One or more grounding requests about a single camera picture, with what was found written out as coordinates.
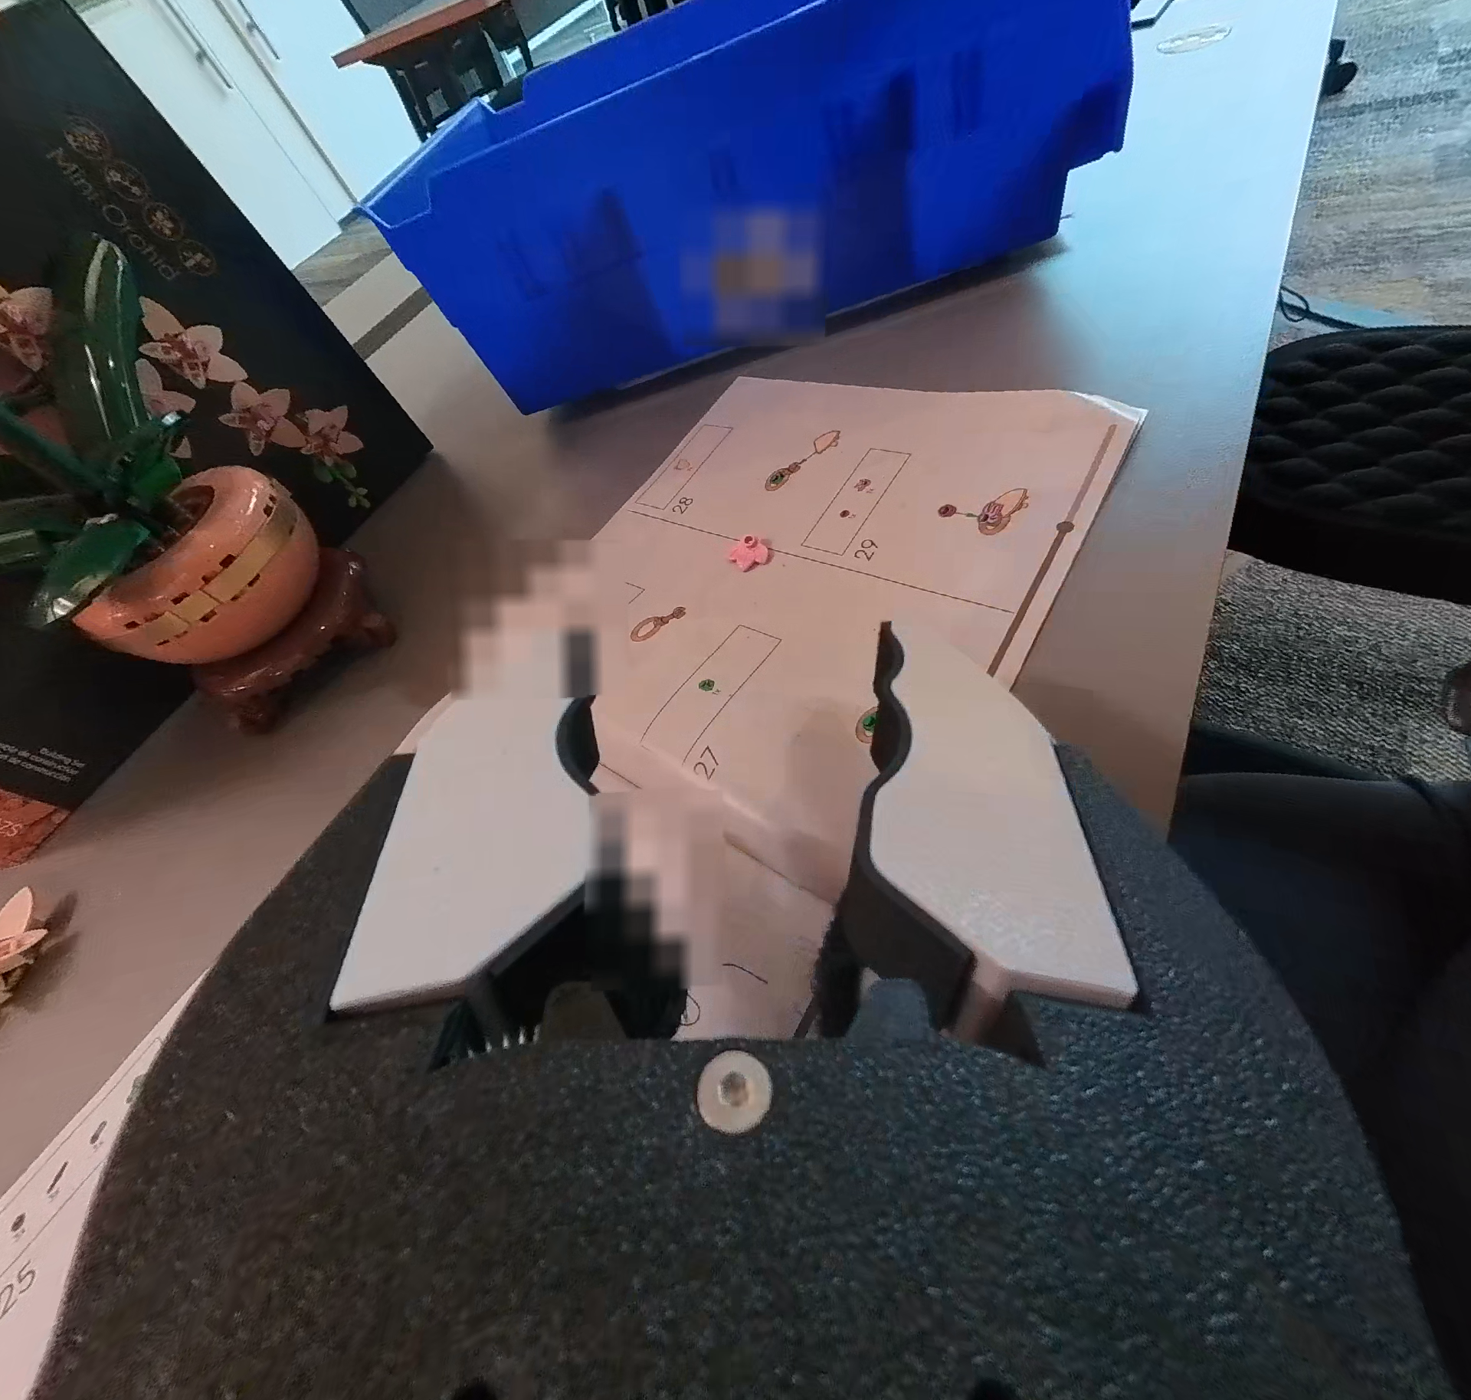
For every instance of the black orchid print box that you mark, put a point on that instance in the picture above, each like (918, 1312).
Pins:
(231, 215)

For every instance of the white instruction booklet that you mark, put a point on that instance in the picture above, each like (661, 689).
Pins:
(920, 468)

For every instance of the pale pink orchid flower piece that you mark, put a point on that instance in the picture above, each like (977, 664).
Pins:
(18, 934)

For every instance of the person's leg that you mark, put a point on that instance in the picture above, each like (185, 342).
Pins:
(1323, 906)

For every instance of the large blue plastic bin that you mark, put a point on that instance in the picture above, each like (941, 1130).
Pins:
(805, 102)

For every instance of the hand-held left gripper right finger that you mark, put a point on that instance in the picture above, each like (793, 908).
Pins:
(989, 825)

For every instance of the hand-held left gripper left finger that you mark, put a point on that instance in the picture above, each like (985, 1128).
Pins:
(460, 848)

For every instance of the black mesh chair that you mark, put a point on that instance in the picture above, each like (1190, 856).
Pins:
(1357, 445)

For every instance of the small pink flower piece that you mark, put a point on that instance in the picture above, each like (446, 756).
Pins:
(749, 551)

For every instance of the grey knit cloth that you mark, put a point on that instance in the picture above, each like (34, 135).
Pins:
(1323, 652)

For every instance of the brown top table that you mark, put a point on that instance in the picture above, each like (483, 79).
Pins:
(460, 27)

